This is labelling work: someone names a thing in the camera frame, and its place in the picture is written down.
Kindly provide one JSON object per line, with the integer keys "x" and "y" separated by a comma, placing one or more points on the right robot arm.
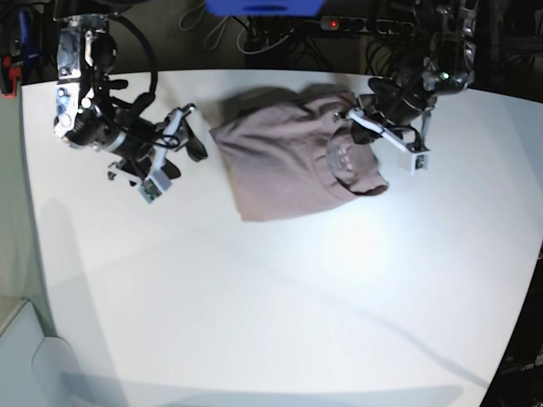
{"x": 88, "y": 116}

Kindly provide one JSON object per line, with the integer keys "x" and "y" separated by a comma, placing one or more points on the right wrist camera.
{"x": 154, "y": 185}

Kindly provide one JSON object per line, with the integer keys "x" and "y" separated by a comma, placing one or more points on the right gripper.
{"x": 142, "y": 146}

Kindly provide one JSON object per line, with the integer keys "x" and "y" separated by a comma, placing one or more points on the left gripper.
{"x": 365, "y": 131}

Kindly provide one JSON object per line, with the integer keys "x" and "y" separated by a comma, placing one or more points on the black power strip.
{"x": 358, "y": 25}

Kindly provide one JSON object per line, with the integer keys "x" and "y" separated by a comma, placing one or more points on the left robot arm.
{"x": 436, "y": 59}

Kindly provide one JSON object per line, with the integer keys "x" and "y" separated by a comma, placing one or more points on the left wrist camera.
{"x": 414, "y": 161}

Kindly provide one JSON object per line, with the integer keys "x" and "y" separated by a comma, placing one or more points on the mauve t-shirt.
{"x": 289, "y": 155}

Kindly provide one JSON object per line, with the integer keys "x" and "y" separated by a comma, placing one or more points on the blue box at top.
{"x": 264, "y": 7}

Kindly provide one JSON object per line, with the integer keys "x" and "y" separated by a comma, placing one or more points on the grey side table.
{"x": 37, "y": 370}

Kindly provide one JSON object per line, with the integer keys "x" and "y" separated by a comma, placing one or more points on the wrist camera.
{"x": 154, "y": 185}
{"x": 414, "y": 161}

